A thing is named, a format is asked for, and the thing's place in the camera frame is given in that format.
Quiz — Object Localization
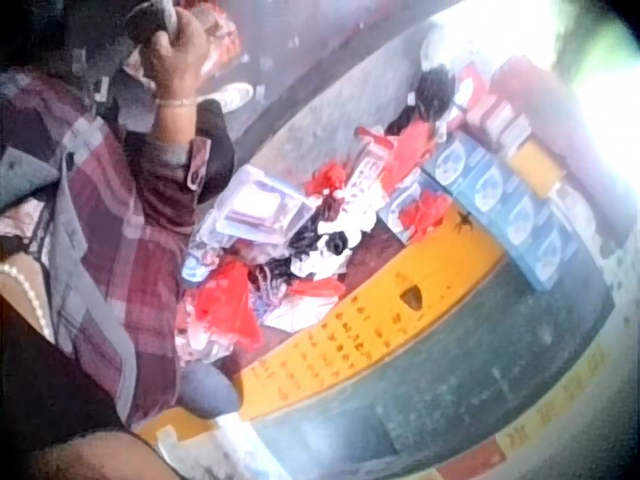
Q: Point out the person's right hand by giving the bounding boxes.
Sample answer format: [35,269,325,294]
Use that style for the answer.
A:
[133,8,209,105]

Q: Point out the dark grey cloth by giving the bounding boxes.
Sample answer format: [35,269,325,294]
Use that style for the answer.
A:
[123,0,181,50]

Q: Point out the heap of red white goods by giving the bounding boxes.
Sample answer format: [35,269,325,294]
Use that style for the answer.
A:
[192,2,251,86]

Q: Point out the clear plastic packet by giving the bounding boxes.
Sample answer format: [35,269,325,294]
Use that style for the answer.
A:
[199,164,314,246]

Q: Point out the red white striped packet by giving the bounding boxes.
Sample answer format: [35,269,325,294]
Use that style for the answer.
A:
[344,124,396,201]

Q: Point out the black and white cloth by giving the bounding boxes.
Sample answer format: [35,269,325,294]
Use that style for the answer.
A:
[249,197,386,296]

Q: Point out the red plastic bag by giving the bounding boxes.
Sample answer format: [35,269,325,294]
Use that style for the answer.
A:
[192,259,265,354]

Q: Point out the red cloth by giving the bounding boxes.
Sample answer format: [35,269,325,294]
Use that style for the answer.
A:
[387,119,439,189]

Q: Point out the small red crumpled bag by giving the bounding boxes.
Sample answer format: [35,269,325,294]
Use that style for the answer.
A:
[397,192,459,241]

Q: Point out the stack of red boxes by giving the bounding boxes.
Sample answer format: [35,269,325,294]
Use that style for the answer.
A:
[452,54,539,154]

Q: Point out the blue carton with round prints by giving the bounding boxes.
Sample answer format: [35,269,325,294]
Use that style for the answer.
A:
[379,132,576,294]

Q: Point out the small yellow box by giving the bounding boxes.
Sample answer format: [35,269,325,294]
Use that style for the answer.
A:
[505,139,569,199]

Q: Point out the dark green mat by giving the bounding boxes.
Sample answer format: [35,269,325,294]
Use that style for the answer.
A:
[249,249,616,480]

